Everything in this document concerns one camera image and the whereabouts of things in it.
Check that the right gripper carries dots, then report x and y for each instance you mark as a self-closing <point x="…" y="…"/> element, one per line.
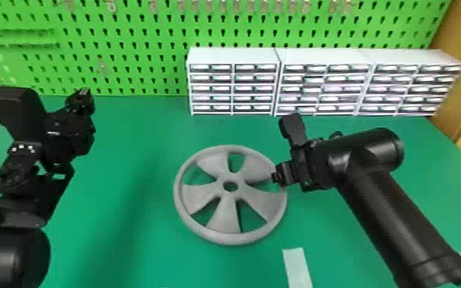
<point x="309" y="169"/>

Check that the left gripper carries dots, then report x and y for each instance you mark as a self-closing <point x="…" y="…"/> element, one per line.
<point x="69" y="134"/>

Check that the grey wheel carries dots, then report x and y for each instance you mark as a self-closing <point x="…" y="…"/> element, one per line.
<point x="230" y="209"/>

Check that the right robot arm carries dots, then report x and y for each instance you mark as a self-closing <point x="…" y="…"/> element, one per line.
<point x="379" y="201"/>

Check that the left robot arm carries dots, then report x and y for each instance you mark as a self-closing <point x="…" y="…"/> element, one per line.
<point x="9" y="257"/>

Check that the white drawer cabinet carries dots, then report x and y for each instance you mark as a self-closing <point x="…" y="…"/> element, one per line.
<point x="232" y="84"/>
<point x="323" y="86"/>
<point x="409" y="86"/>

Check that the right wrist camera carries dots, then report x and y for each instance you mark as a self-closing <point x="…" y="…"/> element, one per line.
<point x="292" y="128"/>

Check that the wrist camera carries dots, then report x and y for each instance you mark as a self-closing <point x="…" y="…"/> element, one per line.
<point x="15" y="110"/>
<point x="292" y="128"/>

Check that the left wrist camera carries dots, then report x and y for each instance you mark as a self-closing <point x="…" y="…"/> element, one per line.
<point x="15" y="110"/>

